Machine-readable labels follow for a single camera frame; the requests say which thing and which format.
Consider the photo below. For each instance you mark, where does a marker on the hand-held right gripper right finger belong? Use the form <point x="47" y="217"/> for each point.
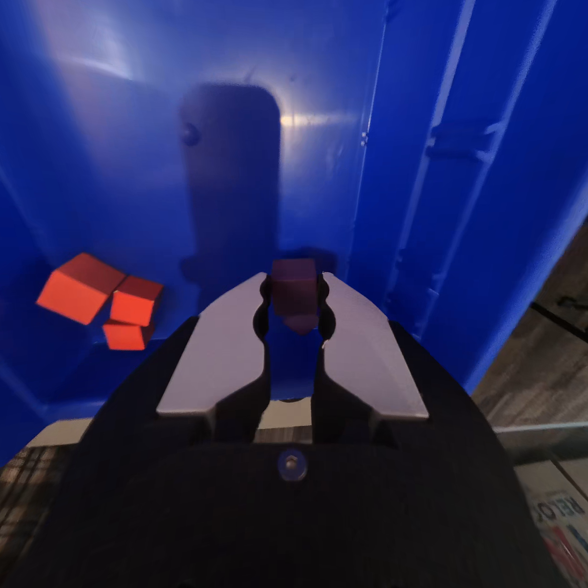
<point x="367" y="363"/>

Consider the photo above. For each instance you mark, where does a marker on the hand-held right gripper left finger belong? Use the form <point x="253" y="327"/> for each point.
<point x="220" y="353"/>

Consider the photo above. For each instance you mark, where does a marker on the purple cubes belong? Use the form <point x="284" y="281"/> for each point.
<point x="294" y="287"/>

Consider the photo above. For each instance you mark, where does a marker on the blue plastic bin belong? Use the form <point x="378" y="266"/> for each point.
<point x="138" y="160"/>

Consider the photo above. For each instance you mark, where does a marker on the red wooden cube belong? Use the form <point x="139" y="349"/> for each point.
<point x="76" y="289"/>
<point x="124" y="337"/>

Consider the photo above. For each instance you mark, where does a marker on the printed white carton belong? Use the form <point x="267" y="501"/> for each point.
<point x="560" y="519"/>

